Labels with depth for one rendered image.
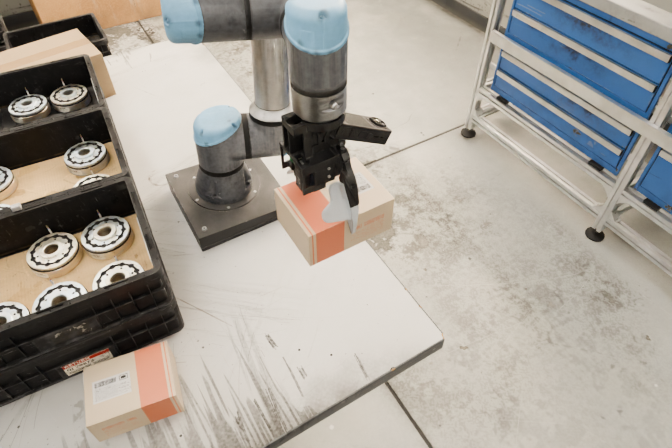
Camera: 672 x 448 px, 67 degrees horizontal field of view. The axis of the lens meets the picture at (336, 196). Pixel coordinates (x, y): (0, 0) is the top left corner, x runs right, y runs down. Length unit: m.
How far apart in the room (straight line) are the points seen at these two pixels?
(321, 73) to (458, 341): 1.51
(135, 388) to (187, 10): 0.71
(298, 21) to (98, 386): 0.79
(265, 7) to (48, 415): 0.89
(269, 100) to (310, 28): 0.62
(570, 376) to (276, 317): 1.20
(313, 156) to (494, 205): 1.81
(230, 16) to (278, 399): 0.74
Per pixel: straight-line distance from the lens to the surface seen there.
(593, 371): 2.10
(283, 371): 1.13
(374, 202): 0.82
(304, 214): 0.80
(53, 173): 1.48
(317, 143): 0.72
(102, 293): 1.03
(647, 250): 2.36
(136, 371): 1.11
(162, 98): 1.88
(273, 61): 1.16
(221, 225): 1.31
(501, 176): 2.63
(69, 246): 1.23
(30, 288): 1.24
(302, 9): 0.61
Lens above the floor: 1.71
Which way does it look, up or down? 46 degrees down
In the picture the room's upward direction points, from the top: straight up
